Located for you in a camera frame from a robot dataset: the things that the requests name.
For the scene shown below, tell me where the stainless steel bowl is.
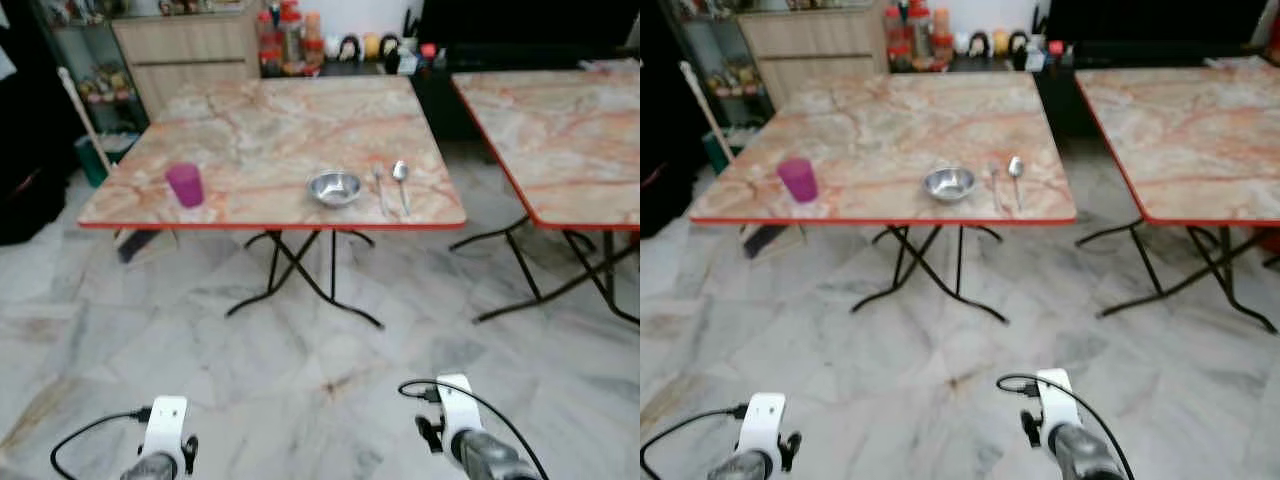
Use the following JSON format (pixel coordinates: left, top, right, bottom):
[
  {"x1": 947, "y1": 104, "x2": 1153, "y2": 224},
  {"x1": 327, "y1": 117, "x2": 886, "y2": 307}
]
[
  {"x1": 306, "y1": 170, "x2": 363, "y2": 208},
  {"x1": 921, "y1": 166, "x2": 978, "y2": 203}
]

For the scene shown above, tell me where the purple plastic cup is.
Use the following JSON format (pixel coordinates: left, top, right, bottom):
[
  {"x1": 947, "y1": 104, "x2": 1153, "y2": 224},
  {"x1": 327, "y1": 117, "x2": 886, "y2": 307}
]
[
  {"x1": 165, "y1": 162, "x2": 206, "y2": 209},
  {"x1": 777, "y1": 157, "x2": 820, "y2": 204}
]

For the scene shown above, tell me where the green plastic bin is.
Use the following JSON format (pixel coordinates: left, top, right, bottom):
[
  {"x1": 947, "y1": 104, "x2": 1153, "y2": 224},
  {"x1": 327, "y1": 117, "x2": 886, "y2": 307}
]
[
  {"x1": 75, "y1": 133, "x2": 113, "y2": 189},
  {"x1": 700, "y1": 128, "x2": 743, "y2": 176}
]

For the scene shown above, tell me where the large black furniture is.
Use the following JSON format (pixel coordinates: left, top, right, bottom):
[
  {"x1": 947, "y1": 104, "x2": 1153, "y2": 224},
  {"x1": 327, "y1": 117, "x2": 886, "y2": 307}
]
[
  {"x1": 640, "y1": 0, "x2": 706, "y2": 238},
  {"x1": 0, "y1": 0, "x2": 83, "y2": 247}
]

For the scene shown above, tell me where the glass display cabinet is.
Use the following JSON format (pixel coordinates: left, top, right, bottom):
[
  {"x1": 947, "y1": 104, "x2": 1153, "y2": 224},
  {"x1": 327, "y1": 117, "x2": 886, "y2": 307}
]
[
  {"x1": 660, "y1": 0, "x2": 773, "y2": 131},
  {"x1": 30, "y1": 0, "x2": 141, "y2": 136}
]

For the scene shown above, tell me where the light wooden cabinet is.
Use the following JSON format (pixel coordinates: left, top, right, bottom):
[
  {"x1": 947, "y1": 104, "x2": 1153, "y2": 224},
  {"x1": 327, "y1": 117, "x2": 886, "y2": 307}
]
[
  {"x1": 110, "y1": 10, "x2": 263, "y2": 121},
  {"x1": 735, "y1": 5, "x2": 891, "y2": 113}
]

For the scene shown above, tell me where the tall red lid jar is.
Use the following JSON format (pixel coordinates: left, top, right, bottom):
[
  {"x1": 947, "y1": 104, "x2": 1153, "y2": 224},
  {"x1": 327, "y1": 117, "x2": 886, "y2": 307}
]
[
  {"x1": 278, "y1": 0, "x2": 305, "y2": 71},
  {"x1": 905, "y1": 0, "x2": 931, "y2": 66}
]

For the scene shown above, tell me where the black television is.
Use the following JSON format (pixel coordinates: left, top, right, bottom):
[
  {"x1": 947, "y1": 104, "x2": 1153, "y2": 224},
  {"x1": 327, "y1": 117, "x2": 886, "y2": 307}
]
[
  {"x1": 1045, "y1": 0, "x2": 1273, "y2": 43},
  {"x1": 415, "y1": 0, "x2": 641, "y2": 49}
]

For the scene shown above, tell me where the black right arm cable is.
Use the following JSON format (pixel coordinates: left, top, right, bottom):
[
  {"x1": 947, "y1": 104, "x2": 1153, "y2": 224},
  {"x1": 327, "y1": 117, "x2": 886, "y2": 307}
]
[
  {"x1": 398, "y1": 378, "x2": 549, "y2": 480},
  {"x1": 996, "y1": 373, "x2": 1136, "y2": 480}
]

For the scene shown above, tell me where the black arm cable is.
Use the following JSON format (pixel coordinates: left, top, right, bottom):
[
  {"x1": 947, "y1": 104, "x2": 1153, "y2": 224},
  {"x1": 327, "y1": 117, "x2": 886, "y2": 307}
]
[
  {"x1": 398, "y1": 378, "x2": 549, "y2": 480},
  {"x1": 50, "y1": 405, "x2": 153, "y2": 480},
  {"x1": 996, "y1": 373, "x2": 1136, "y2": 480},
  {"x1": 640, "y1": 402, "x2": 749, "y2": 480}
]

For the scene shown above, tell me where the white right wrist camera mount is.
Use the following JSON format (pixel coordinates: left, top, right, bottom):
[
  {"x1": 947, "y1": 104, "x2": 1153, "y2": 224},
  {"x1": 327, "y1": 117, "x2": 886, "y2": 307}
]
[
  {"x1": 1036, "y1": 369, "x2": 1081, "y2": 451},
  {"x1": 437, "y1": 374, "x2": 484, "y2": 456}
]

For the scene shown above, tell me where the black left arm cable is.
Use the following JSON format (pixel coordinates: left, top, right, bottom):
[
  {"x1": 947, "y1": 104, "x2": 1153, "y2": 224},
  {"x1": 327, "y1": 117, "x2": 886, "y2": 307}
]
[
  {"x1": 640, "y1": 402, "x2": 749, "y2": 480},
  {"x1": 50, "y1": 405, "x2": 153, "y2": 480}
]

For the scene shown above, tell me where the dark folding table leg frame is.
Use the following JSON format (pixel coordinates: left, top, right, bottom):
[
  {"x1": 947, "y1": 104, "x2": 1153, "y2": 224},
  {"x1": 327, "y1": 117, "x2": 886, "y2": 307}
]
[
  {"x1": 448, "y1": 213, "x2": 641, "y2": 327},
  {"x1": 850, "y1": 223, "x2": 1009, "y2": 325},
  {"x1": 1075, "y1": 218, "x2": 1280, "y2": 336},
  {"x1": 225, "y1": 228, "x2": 386, "y2": 329}
]

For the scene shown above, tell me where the wooden broom handle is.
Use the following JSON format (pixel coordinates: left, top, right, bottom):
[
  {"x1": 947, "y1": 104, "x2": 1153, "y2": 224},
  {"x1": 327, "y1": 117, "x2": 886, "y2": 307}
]
[
  {"x1": 57, "y1": 67, "x2": 113, "y2": 173},
  {"x1": 680, "y1": 62, "x2": 738, "y2": 166}
]

